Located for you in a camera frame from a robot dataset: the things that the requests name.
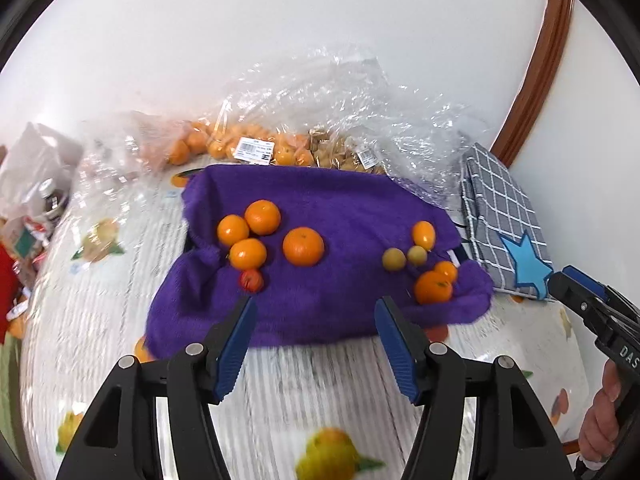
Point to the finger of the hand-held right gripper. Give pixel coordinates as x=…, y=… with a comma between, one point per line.
x=580, y=302
x=587, y=280

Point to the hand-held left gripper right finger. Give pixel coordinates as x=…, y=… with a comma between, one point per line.
x=397, y=350

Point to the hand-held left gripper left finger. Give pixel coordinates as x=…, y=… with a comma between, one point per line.
x=235, y=355

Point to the orange tangerine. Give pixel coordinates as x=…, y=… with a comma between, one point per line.
x=233, y=230
x=433, y=287
x=248, y=253
x=447, y=269
x=263, y=217
x=303, y=246

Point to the purple towel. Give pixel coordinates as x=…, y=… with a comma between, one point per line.
x=340, y=290

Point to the small yellow-green plum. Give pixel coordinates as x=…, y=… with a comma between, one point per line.
x=416, y=255
x=393, y=258

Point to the oval orange kumquat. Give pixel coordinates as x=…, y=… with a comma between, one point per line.
x=423, y=235

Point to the person's right hand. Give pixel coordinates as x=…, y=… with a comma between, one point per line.
x=600, y=425

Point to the printed white tablecloth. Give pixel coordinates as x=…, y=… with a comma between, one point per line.
x=310, y=385

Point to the grey checked star cushion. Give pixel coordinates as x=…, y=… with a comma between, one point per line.
x=495, y=200

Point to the clear longan bag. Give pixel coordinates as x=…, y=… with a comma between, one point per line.
x=335, y=152

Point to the labelled clear tangerine bag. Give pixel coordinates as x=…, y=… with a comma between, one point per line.
x=285, y=152

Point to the empty clear plastic bag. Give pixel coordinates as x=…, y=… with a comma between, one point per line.
x=430, y=130

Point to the green cloth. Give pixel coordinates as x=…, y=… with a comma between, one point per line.
x=7, y=395

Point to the red white snack packet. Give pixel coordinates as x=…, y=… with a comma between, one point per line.
x=34, y=225

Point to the green white box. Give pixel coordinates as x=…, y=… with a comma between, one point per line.
x=21, y=244

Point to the red paper bag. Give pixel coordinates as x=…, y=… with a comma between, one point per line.
x=5, y=280

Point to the black-capped plastic bottle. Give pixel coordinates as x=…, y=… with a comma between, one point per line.
x=50, y=194

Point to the white plastic bag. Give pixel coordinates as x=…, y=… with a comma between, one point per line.
x=35, y=160

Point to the brown wooden door frame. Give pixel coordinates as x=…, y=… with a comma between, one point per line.
x=537, y=60

